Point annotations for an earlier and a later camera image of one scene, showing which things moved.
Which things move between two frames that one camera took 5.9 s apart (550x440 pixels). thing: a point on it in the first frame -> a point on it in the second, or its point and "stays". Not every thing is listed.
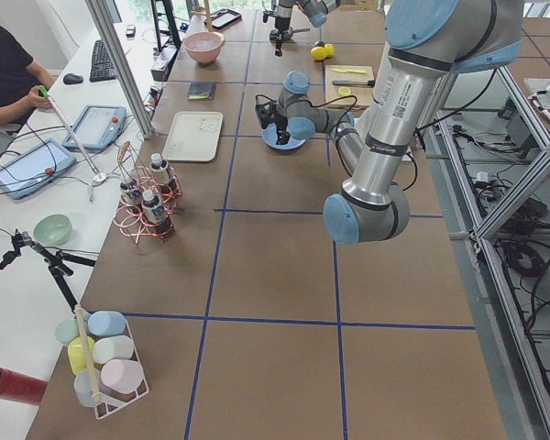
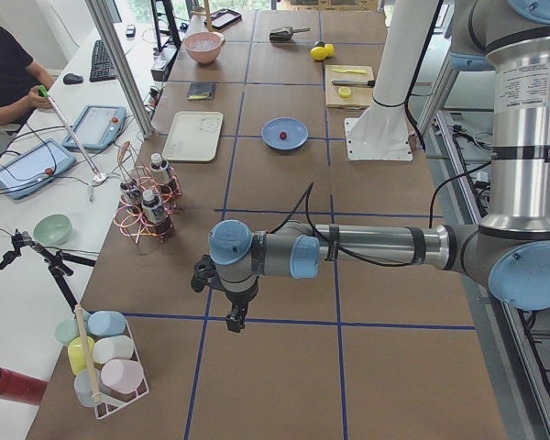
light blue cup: (106, 323) stays
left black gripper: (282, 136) -> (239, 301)
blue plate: (269, 135) stays
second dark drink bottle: (132, 196) stays
